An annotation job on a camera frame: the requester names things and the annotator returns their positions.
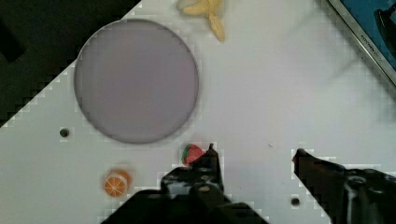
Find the orange slice toy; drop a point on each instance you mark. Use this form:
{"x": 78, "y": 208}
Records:
{"x": 117, "y": 183}

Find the grey round plate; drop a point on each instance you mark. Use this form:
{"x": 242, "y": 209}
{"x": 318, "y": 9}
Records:
{"x": 136, "y": 81}

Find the black toaster oven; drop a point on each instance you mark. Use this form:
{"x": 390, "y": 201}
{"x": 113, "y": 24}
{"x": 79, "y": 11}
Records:
{"x": 372, "y": 24}

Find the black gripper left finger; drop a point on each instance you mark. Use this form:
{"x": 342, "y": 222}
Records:
{"x": 204, "y": 171}

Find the red toy strawberry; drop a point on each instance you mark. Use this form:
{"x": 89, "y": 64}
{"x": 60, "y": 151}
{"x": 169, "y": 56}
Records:
{"x": 190, "y": 154}

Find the peeled toy banana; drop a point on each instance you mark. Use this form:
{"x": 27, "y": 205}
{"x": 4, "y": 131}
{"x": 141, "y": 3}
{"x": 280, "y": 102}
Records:
{"x": 205, "y": 8}

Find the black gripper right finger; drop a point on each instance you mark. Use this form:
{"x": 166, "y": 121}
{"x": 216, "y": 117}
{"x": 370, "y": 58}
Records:
{"x": 348, "y": 196}

